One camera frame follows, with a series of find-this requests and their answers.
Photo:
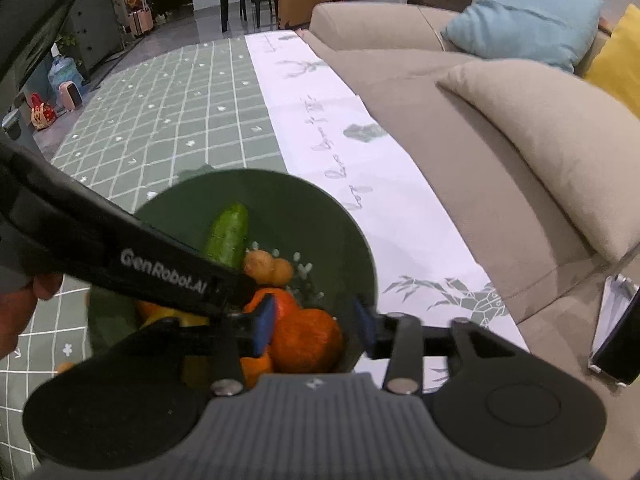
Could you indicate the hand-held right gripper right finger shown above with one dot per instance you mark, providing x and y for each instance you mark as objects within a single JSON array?
[{"x": 366, "y": 330}]

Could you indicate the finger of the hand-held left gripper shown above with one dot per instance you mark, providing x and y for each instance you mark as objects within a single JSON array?
[{"x": 232, "y": 290}]

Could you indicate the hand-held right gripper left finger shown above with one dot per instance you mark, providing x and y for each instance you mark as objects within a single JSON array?
[{"x": 265, "y": 325}]

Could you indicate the orange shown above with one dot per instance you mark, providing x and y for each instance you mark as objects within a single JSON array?
[
  {"x": 150, "y": 310},
  {"x": 305, "y": 342},
  {"x": 287, "y": 305}
]

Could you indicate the brown longan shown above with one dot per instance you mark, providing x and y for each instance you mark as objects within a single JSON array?
[
  {"x": 283, "y": 272},
  {"x": 258, "y": 266},
  {"x": 65, "y": 367}
]

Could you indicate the yellow mango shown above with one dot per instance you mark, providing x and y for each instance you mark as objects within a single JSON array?
[{"x": 192, "y": 320}]

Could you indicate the green cucumber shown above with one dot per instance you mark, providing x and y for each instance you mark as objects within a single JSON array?
[{"x": 227, "y": 235}]

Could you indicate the green colander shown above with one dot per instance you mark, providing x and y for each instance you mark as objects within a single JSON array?
[{"x": 310, "y": 220}]

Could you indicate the person's left hand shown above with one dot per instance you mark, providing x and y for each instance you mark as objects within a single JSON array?
[{"x": 17, "y": 315}]

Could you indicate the grey trash bin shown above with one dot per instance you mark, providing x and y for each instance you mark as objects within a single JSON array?
[{"x": 12, "y": 125}]

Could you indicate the pink heater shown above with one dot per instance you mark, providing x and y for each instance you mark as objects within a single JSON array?
[{"x": 71, "y": 95}]

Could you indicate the green grid tablecloth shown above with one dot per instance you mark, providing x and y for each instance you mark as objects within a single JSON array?
[{"x": 175, "y": 110}]

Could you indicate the blue water bottle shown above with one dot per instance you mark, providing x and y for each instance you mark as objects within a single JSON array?
[{"x": 65, "y": 72}]

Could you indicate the white printed cloth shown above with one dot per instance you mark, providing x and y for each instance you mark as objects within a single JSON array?
[{"x": 325, "y": 135}]

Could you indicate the green cabinet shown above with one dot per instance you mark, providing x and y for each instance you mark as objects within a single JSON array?
[{"x": 97, "y": 25}]

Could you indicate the beige sofa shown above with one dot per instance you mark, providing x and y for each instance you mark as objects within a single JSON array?
[{"x": 425, "y": 110}]

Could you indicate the pink rack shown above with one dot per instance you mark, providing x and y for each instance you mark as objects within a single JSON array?
[{"x": 137, "y": 10}]

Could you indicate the black phone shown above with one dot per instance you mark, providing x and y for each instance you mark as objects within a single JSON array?
[{"x": 620, "y": 350}]

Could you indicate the beige pillow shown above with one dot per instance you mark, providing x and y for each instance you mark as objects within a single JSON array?
[{"x": 550, "y": 135}]

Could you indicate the cardboard box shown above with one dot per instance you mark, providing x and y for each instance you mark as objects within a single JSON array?
[{"x": 302, "y": 10}]

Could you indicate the light blue pillow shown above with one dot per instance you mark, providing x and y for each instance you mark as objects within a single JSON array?
[{"x": 525, "y": 20}]

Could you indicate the yellow pillow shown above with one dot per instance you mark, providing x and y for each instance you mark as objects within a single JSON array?
[{"x": 620, "y": 60}]

